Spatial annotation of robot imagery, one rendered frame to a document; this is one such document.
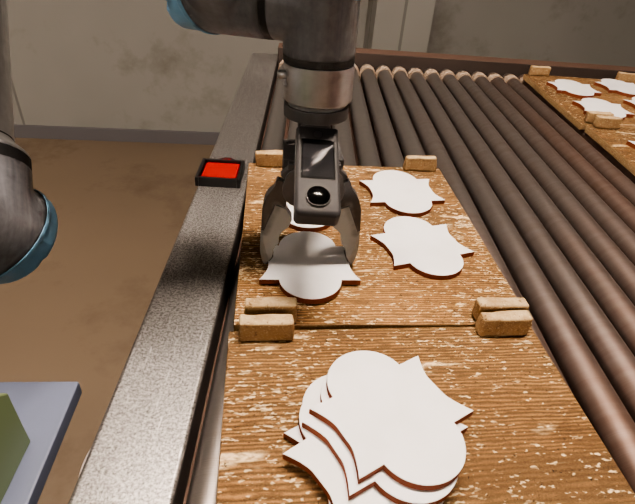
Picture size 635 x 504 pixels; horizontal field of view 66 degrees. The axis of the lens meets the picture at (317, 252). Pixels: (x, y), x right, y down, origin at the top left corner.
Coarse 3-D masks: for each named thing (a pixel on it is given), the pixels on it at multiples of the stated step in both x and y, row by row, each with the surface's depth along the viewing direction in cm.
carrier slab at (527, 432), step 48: (336, 336) 54; (384, 336) 54; (432, 336) 55; (480, 336) 55; (528, 336) 56; (240, 384) 48; (288, 384) 48; (480, 384) 50; (528, 384) 50; (240, 432) 43; (480, 432) 45; (528, 432) 45; (576, 432) 46; (240, 480) 40; (288, 480) 40; (480, 480) 41; (528, 480) 42; (576, 480) 42; (624, 480) 42
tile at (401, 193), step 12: (360, 180) 83; (372, 180) 83; (384, 180) 83; (396, 180) 84; (408, 180) 84; (420, 180) 84; (372, 192) 79; (384, 192) 80; (396, 192) 80; (408, 192) 80; (420, 192) 81; (432, 192) 81; (372, 204) 77; (384, 204) 78; (396, 204) 77; (408, 204) 77; (420, 204) 77; (432, 204) 79; (408, 216) 75; (420, 216) 76
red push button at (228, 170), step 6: (210, 162) 88; (204, 168) 86; (210, 168) 86; (216, 168) 86; (222, 168) 86; (228, 168) 86; (234, 168) 87; (204, 174) 84; (210, 174) 84; (216, 174) 84; (222, 174) 84; (228, 174) 85; (234, 174) 85
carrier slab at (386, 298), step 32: (256, 192) 79; (448, 192) 83; (256, 224) 71; (384, 224) 73; (448, 224) 75; (256, 256) 65; (384, 256) 67; (480, 256) 68; (256, 288) 60; (352, 288) 61; (384, 288) 61; (416, 288) 62; (448, 288) 62; (480, 288) 62; (320, 320) 56; (352, 320) 56; (384, 320) 56; (416, 320) 57; (448, 320) 57
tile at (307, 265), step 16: (288, 240) 67; (304, 240) 67; (320, 240) 67; (288, 256) 64; (304, 256) 64; (320, 256) 64; (336, 256) 64; (272, 272) 61; (288, 272) 61; (304, 272) 61; (320, 272) 61; (336, 272) 61; (352, 272) 62; (288, 288) 58; (304, 288) 58; (320, 288) 59; (336, 288) 59
